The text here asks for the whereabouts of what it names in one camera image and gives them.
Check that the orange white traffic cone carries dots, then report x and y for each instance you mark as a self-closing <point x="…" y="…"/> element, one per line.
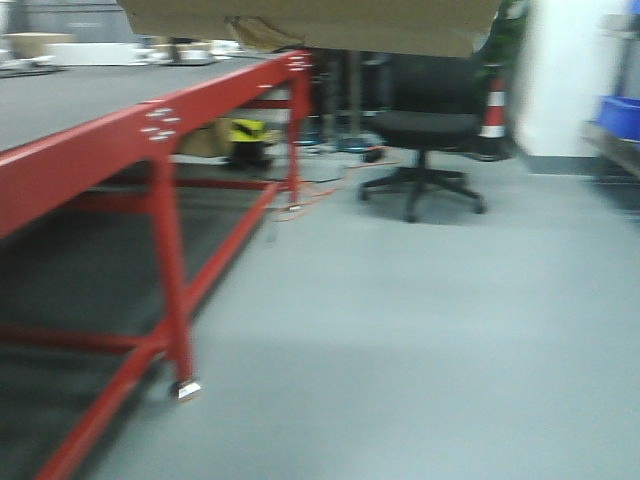
<point x="493" y="125"/>

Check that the large brown cardboard box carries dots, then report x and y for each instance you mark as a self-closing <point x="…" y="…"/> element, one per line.
<point x="439" y="28"/>

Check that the black office chair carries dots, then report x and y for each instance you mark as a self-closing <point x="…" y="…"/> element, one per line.
<point x="433" y="108"/>

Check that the red metal workbench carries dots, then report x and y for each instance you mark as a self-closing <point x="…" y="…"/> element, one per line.
<point x="122" y="161"/>

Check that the yellow black device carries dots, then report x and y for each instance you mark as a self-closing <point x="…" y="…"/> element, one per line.
<point x="249" y="141"/>

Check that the white boxes on bench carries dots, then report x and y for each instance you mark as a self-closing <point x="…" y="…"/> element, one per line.
<point x="44" y="50"/>

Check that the stainless steel shelf rack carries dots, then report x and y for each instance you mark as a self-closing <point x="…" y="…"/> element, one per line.
<point x="621" y="152"/>

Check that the torn clear packing tape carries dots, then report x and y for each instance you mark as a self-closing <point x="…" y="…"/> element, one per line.
<point x="253" y="33"/>

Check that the green plant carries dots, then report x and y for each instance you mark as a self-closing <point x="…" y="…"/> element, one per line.
<point x="499" y="47"/>

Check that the blue plastic bin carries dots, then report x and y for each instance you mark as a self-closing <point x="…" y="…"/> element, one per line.
<point x="620" y="116"/>

